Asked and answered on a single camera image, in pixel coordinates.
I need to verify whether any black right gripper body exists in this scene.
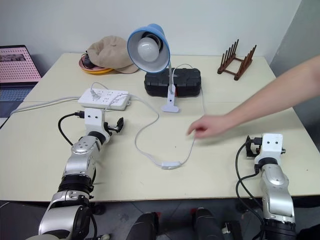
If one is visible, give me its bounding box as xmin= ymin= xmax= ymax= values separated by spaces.
xmin=249 ymin=136 xmax=263 ymax=159

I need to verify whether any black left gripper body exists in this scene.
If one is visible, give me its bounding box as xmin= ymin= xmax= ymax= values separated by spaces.
xmin=103 ymin=120 xmax=119 ymax=136

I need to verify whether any white lamp cord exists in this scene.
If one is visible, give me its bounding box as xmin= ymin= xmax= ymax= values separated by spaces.
xmin=89 ymin=63 xmax=207 ymax=166

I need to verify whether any blue desk lamp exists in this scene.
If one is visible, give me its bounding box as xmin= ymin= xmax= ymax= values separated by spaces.
xmin=126 ymin=23 xmax=181 ymax=114

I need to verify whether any person's bare hand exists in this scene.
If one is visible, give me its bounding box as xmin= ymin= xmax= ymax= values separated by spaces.
xmin=186 ymin=114 xmax=236 ymax=139

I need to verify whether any white power strip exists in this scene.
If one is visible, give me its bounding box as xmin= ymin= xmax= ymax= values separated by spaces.
xmin=77 ymin=88 xmax=132 ymax=112

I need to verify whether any beige cap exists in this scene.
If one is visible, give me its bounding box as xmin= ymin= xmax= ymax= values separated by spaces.
xmin=85 ymin=35 xmax=140 ymax=75

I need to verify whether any black plastic case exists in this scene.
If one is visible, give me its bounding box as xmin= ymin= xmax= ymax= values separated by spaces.
xmin=143 ymin=66 xmax=203 ymax=99

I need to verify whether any white light bulb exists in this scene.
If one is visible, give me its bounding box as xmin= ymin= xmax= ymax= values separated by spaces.
xmin=136 ymin=37 xmax=161 ymax=63

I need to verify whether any dark wooden dish rack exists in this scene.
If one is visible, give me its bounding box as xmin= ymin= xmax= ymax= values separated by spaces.
xmin=216 ymin=38 xmax=258 ymax=82

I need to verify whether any dark rounded shape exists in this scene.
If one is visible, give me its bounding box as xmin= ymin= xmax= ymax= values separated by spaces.
xmin=127 ymin=211 xmax=161 ymax=240
xmin=190 ymin=206 xmax=225 ymax=240

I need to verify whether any laptop with pink screen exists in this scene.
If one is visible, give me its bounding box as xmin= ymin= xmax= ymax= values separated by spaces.
xmin=0 ymin=44 xmax=43 ymax=130

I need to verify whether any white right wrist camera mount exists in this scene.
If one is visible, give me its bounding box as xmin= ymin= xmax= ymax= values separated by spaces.
xmin=254 ymin=133 xmax=287 ymax=166

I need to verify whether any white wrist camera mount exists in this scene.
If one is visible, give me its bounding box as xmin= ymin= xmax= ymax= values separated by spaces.
xmin=254 ymin=133 xmax=287 ymax=166
xmin=83 ymin=107 xmax=112 ymax=144

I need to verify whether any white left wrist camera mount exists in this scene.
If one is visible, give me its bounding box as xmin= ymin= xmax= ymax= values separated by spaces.
xmin=83 ymin=107 xmax=112 ymax=144

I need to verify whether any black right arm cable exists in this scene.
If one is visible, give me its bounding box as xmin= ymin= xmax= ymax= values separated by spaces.
xmin=235 ymin=143 xmax=266 ymax=240

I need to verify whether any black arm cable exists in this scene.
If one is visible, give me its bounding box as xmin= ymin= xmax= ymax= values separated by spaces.
xmin=235 ymin=143 xmax=266 ymax=240
xmin=57 ymin=111 xmax=85 ymax=146

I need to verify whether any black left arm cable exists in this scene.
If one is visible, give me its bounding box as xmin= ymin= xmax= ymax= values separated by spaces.
xmin=57 ymin=111 xmax=85 ymax=146

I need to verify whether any white inline cord switch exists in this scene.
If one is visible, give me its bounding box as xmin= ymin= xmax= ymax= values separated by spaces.
xmin=160 ymin=160 xmax=181 ymax=171

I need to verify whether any white power strip cable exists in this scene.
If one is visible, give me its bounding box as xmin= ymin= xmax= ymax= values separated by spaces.
xmin=9 ymin=95 xmax=84 ymax=115

